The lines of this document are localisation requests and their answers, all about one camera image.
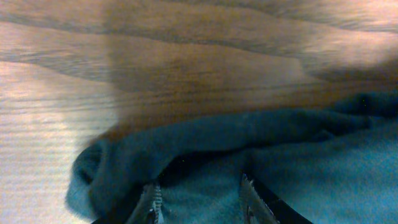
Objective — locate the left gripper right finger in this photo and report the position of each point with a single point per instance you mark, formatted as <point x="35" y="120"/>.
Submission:
<point x="261" y="206"/>

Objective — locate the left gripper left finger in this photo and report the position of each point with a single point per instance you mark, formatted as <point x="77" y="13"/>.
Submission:
<point x="144" y="210"/>

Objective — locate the dark teal t-shirt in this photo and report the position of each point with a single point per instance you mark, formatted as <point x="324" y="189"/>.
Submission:
<point x="335" y="165"/>

